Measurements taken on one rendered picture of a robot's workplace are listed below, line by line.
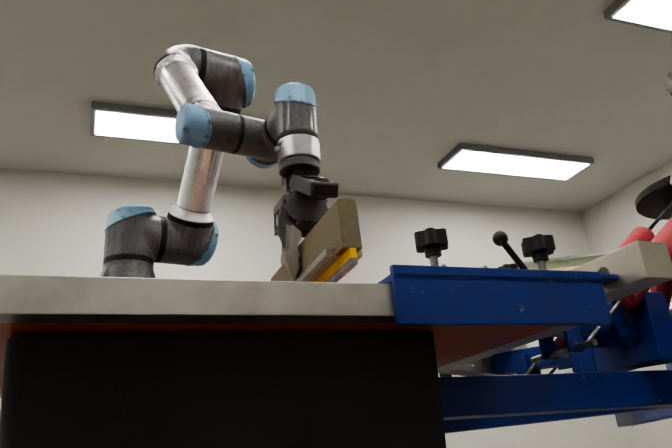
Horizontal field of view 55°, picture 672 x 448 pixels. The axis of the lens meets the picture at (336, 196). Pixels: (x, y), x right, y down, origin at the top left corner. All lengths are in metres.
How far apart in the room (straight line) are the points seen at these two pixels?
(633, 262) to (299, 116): 0.58
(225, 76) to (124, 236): 0.44
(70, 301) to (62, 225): 4.41
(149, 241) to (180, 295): 0.93
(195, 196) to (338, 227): 0.77
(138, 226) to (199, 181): 0.18
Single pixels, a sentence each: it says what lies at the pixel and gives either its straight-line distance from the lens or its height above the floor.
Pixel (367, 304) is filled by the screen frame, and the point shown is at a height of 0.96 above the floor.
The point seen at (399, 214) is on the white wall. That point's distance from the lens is 5.75.
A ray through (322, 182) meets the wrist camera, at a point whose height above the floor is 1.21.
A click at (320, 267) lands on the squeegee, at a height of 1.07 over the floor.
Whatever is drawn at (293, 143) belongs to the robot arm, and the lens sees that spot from 1.11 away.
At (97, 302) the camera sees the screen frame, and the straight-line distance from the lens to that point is 0.67.
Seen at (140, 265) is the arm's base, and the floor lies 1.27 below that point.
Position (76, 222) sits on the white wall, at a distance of 5.08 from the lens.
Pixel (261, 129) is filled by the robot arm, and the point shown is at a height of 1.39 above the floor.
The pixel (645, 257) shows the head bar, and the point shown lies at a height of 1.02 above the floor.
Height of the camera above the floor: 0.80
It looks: 23 degrees up
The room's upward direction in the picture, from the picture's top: 5 degrees counter-clockwise
